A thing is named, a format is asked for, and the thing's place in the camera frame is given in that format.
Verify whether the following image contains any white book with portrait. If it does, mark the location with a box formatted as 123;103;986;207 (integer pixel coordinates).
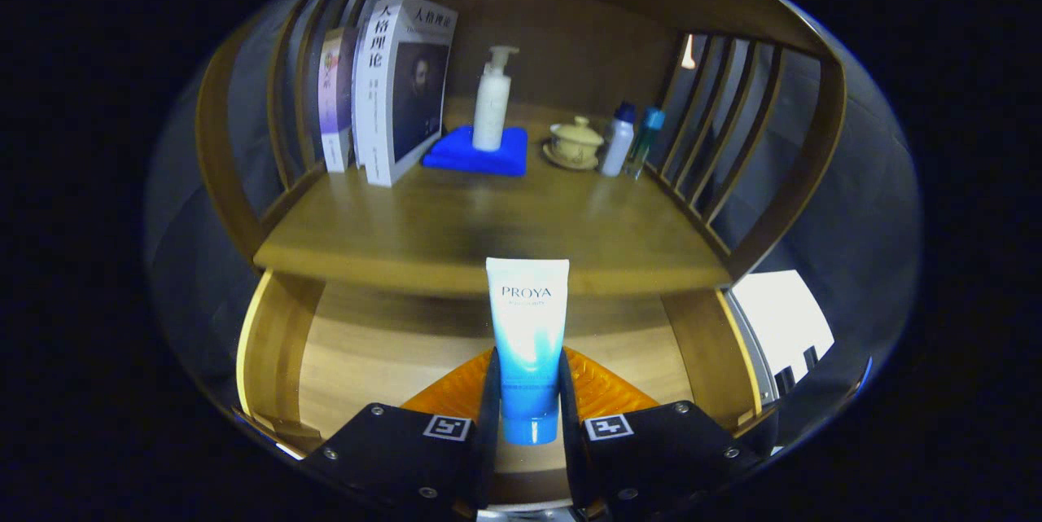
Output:
352;0;458;187

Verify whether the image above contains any teal bottle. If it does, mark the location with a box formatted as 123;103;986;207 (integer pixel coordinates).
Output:
625;107;666;180

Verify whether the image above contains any yellow lidded teacup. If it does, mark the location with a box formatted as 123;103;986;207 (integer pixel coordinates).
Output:
550;116;605;164

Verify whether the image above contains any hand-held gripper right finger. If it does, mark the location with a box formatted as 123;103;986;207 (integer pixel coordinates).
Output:
558;347;762;519

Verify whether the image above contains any wooden countertop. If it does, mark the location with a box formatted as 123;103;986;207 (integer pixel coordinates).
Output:
254;99;733;297

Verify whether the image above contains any yellow saucer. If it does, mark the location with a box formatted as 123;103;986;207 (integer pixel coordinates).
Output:
543;143;600;172

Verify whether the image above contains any purple white book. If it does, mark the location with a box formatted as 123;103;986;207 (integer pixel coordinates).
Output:
318;25;361;173

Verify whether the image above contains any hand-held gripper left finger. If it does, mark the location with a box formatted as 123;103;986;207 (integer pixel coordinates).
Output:
300;347;501;519

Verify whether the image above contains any blue white cosmetic tube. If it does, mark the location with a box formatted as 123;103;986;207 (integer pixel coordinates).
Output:
486;257;571;445

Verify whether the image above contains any wooden drawer with black knob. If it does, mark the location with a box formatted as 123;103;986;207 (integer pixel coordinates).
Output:
236;268;766;507

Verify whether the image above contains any blue folded cloth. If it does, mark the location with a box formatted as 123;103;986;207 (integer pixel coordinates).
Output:
421;125;528;178

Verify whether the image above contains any white side cabinet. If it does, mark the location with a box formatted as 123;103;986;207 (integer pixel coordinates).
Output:
729;270;835;401

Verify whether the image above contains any white bottle with blue cap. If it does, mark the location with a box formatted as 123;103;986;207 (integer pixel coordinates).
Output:
601;102;637;178

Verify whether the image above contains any white pump bottle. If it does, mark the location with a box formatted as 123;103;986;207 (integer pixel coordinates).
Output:
472;46;520;152

